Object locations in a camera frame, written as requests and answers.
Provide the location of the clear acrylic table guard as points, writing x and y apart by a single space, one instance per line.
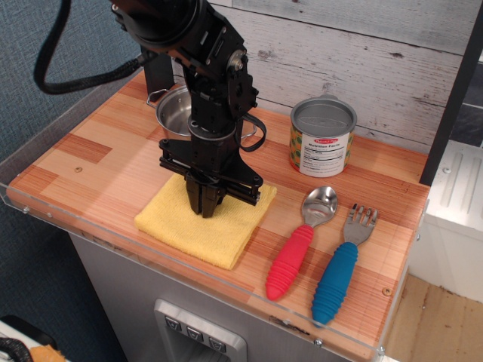
91 172

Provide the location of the yellow rag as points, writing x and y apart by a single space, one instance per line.
218 240

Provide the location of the grey toy fridge cabinet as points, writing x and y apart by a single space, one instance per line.
129 278

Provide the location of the small steel pot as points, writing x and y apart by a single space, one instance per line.
173 110

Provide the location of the white side cabinet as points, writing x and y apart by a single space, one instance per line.
448 247

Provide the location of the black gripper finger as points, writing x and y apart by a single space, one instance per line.
212 196
194 192

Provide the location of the toy tin can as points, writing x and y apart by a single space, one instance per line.
322 130

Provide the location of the black vertical post left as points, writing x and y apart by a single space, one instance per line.
159 75

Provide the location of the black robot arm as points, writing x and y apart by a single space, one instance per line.
215 68

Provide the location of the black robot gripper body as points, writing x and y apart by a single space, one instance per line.
215 162

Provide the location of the blue handled fork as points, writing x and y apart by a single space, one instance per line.
333 285

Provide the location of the orange object bottom left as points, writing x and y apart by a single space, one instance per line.
45 353

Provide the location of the silver dispenser button panel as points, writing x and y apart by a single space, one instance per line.
188 337

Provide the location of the red handled spoon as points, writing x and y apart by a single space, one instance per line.
319 207

